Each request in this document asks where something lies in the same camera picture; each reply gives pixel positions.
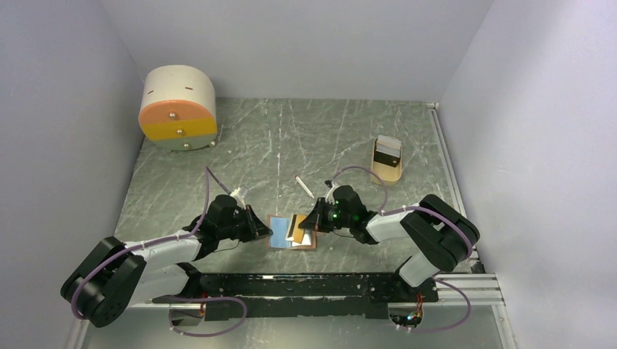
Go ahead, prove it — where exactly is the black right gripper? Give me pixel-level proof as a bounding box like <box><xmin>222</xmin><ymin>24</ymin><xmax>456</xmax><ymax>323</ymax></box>
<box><xmin>299</xmin><ymin>197</ymin><xmax>353</xmax><ymax>233</ymax></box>

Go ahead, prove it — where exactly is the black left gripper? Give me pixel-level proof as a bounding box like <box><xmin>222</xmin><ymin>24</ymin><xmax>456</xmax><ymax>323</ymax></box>
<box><xmin>218</xmin><ymin>204</ymin><xmax>273</xmax><ymax>243</ymax></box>

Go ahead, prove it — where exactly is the pink leather card holder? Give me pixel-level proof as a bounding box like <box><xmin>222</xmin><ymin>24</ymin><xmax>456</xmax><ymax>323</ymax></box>
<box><xmin>266</xmin><ymin>214</ymin><xmax>317</xmax><ymax>250</ymax></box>

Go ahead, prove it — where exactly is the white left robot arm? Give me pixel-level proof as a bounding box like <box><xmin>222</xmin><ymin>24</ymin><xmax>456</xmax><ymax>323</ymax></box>
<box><xmin>60</xmin><ymin>194</ymin><xmax>272</xmax><ymax>328</ymax></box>

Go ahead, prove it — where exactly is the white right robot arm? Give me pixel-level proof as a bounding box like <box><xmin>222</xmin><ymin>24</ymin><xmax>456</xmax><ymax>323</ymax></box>
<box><xmin>298</xmin><ymin>185</ymin><xmax>480</xmax><ymax>301</ymax></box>

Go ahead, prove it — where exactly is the white pen with red cap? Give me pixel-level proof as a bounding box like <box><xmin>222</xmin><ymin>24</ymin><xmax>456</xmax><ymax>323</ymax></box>
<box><xmin>295</xmin><ymin>175</ymin><xmax>315</xmax><ymax>199</ymax></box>

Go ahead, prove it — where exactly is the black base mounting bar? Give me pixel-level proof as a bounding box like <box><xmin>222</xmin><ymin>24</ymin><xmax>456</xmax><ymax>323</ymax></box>
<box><xmin>182</xmin><ymin>272</ymin><xmax>439</xmax><ymax>319</ymax></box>

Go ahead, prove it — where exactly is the beige oval tray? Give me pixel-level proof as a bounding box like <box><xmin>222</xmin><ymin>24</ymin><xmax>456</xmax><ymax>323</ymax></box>
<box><xmin>370</xmin><ymin>140</ymin><xmax>402</xmax><ymax>185</ymax></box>

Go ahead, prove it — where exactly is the round beige drawer box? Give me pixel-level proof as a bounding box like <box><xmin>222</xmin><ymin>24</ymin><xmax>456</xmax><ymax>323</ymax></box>
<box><xmin>138</xmin><ymin>65</ymin><xmax>218</xmax><ymax>151</ymax></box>

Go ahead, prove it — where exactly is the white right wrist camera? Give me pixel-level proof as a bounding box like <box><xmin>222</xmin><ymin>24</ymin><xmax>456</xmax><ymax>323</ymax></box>
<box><xmin>325</xmin><ymin>180</ymin><xmax>340</xmax><ymax>204</ymax></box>

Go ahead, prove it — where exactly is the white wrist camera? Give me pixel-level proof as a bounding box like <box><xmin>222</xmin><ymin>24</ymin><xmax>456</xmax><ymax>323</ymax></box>
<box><xmin>325</xmin><ymin>180</ymin><xmax>340</xmax><ymax>204</ymax></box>
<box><xmin>230</xmin><ymin>185</ymin><xmax>249</xmax><ymax>206</ymax></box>

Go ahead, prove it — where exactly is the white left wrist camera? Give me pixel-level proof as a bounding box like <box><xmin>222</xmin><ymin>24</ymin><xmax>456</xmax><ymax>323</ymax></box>
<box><xmin>230</xmin><ymin>185</ymin><xmax>249</xmax><ymax>206</ymax></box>

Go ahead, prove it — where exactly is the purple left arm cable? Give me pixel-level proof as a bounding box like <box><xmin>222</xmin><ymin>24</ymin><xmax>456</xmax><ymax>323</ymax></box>
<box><xmin>71</xmin><ymin>167</ymin><xmax>232</xmax><ymax>321</ymax></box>

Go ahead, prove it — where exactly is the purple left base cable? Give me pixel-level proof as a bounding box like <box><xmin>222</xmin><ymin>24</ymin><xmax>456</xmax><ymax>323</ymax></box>
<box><xmin>167</xmin><ymin>296</ymin><xmax>249</xmax><ymax>338</ymax></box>

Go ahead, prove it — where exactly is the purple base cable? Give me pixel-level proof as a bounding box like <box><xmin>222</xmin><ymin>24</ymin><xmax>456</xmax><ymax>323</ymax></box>
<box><xmin>167</xmin><ymin>296</ymin><xmax>249</xmax><ymax>338</ymax></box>
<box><xmin>395</xmin><ymin>276</ymin><xmax>472</xmax><ymax>334</ymax></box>

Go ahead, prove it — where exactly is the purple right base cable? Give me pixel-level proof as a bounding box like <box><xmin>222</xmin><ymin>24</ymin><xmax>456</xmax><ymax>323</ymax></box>
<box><xmin>395</xmin><ymin>276</ymin><xmax>472</xmax><ymax>334</ymax></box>

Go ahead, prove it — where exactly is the aluminium frame rail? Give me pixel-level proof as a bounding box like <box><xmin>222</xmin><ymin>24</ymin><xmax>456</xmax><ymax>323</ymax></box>
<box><xmin>426</xmin><ymin>103</ymin><xmax>505</xmax><ymax>307</ymax></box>

